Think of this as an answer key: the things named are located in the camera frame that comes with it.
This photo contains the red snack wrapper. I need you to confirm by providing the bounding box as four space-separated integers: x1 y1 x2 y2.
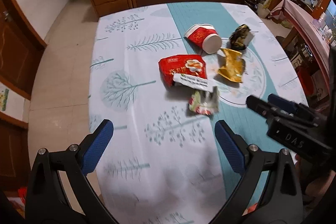
158 55 214 93

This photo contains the person's right hand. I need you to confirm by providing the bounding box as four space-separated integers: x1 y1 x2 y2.
306 176 334 201

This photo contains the gold crumpled snack bag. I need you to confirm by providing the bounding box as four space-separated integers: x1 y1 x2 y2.
218 48 245 83

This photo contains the green white small wrapper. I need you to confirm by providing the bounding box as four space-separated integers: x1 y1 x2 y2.
189 86 219 116

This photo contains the wooden side table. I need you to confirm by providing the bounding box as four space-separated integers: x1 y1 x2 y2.
267 0 331 94

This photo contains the dark crumpled wrapper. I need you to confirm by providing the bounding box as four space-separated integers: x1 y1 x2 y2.
229 24 254 51

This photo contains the red paper cup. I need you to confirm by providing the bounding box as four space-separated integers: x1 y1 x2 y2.
184 24 222 54

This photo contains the tree-print tablecloth with teal stripe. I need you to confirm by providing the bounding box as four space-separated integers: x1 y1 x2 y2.
88 2 306 223

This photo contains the dark ceramic pot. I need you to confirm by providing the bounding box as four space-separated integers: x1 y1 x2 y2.
244 0 258 12

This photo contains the brown wooden door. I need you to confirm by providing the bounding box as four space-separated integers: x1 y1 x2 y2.
1 0 47 100

